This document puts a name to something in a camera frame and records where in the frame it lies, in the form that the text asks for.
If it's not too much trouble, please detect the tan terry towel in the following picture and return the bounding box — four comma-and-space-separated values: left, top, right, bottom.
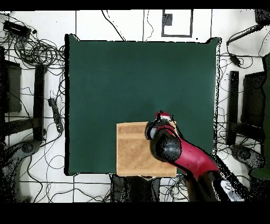
115, 120, 178, 178

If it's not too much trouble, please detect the dark green table cloth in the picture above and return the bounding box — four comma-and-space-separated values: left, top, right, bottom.
64, 33, 222, 177

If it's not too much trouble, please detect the black metal stand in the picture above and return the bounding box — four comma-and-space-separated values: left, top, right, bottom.
0, 47, 47, 143
226, 70, 267, 146

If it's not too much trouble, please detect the black wheeled stand leg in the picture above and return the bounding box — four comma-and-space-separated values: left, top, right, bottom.
230, 144, 266, 172
0, 139, 42, 202

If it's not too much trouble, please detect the black power adapter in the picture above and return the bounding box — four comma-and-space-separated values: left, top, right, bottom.
228, 52, 243, 67

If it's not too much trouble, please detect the black power strip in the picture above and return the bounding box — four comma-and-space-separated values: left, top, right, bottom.
47, 97, 64, 133

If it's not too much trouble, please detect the black rod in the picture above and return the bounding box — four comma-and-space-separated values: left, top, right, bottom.
226, 23, 264, 46

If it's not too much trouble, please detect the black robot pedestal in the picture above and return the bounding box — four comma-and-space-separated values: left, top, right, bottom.
110, 174, 162, 202

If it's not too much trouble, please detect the black cable tangle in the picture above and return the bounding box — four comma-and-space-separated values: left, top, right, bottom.
0, 31, 66, 70

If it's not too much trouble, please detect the black network switch box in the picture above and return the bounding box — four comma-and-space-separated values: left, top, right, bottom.
3, 20, 32, 39

